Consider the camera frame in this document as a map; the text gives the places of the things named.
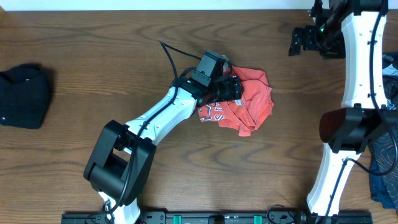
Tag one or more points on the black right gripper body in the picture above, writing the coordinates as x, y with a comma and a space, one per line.
329, 40

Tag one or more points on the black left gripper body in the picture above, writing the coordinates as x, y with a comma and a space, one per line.
232, 90

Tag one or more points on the red orange t-shirt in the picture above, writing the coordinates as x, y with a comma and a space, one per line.
247, 114

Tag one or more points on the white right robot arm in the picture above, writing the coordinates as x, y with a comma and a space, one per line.
352, 31

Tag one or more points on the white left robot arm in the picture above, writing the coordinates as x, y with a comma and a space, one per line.
119, 165

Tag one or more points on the dark patterned garment pile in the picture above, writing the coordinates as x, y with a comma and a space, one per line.
384, 188

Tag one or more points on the folded black garment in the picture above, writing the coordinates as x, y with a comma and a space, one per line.
25, 96

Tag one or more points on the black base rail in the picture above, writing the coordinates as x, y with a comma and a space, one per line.
276, 216

